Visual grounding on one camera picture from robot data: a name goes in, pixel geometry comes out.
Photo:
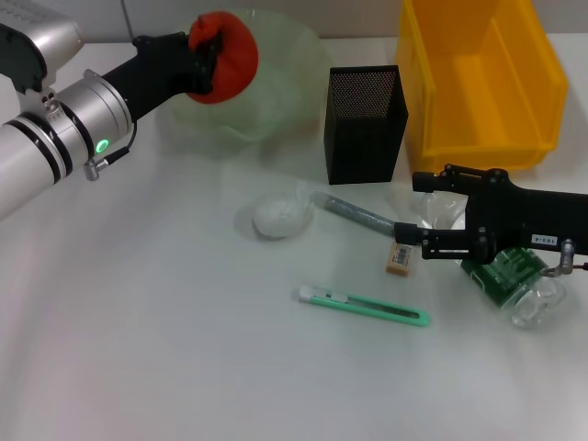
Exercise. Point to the orange fruit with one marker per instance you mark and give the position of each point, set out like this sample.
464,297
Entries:
234,59

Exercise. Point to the white paper ball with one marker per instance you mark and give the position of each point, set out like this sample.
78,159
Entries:
278,216

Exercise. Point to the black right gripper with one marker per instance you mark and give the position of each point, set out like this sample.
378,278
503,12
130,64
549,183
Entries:
533,220

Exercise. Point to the beige eraser with label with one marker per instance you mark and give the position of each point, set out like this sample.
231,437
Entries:
399,258

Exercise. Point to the black mesh pen holder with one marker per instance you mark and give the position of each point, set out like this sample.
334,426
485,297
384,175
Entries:
363,133

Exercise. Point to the clear plastic water bottle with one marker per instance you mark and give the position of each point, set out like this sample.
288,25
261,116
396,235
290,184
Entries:
528,294

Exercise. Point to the grey marker pen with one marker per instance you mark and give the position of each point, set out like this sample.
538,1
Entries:
358,213

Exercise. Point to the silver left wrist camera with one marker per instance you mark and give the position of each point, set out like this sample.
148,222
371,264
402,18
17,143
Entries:
41,50

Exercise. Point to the yellow plastic storage bin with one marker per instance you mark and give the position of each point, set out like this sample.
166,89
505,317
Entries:
482,92

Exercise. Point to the translucent green fruit bowl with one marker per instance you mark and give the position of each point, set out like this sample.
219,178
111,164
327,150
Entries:
280,92

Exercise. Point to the green utility knife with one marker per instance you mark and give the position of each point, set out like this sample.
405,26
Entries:
367,308

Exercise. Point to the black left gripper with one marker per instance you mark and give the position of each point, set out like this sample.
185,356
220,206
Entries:
156,73

